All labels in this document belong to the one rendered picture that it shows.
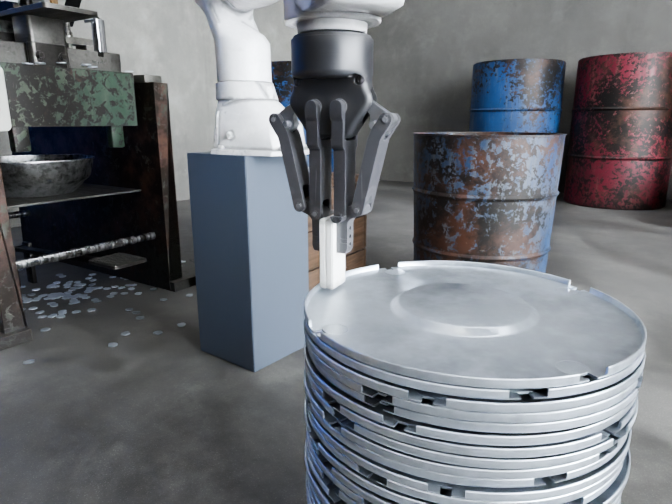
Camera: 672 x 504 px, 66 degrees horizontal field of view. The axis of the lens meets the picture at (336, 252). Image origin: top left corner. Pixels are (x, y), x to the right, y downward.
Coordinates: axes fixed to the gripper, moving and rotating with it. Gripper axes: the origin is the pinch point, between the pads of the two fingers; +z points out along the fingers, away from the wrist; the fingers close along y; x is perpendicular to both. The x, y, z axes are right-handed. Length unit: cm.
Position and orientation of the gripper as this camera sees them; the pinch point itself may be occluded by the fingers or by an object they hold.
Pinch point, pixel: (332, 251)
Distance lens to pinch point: 51.7
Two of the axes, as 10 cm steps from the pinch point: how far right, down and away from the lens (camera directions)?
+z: 0.0, 9.7, 2.5
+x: -4.3, 2.2, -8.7
